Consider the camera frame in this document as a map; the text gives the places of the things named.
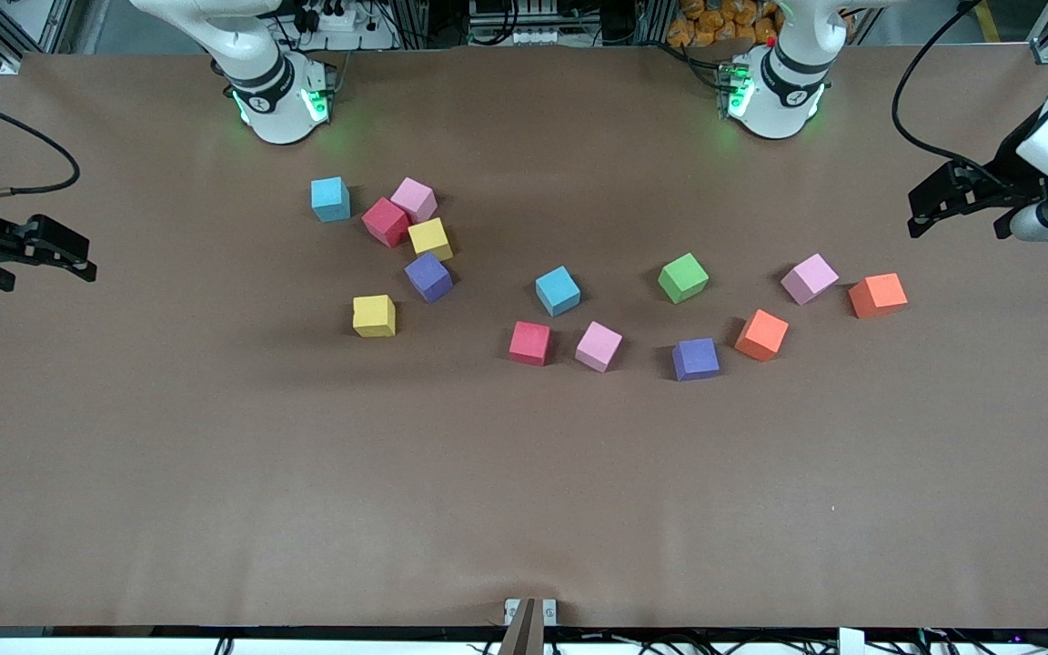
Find green foam cube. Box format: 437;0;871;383
657;252;710;305

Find blue foam cube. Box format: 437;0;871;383
310;176;351;223
535;266;582;317

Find brown paper table cover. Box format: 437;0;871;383
0;45;1048;630

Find pink foam cube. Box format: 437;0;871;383
780;253;841;307
390;177;438;224
575;320;624;374

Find orange foam cube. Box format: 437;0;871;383
734;308;791;363
848;273;909;319

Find yellow foam cube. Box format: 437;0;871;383
408;217;454;263
352;295;397;338

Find red foam cube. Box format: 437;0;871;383
509;320;552;368
361;197;411;248

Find white power strip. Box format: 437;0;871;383
292;0;398;51

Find purple foam cube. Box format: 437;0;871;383
404;252;455;304
671;338;721;382

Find orange snack bags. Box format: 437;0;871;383
667;0;784;48

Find small metal bracket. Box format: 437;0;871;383
504;598;559;629

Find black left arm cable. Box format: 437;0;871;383
892;0;1016;183

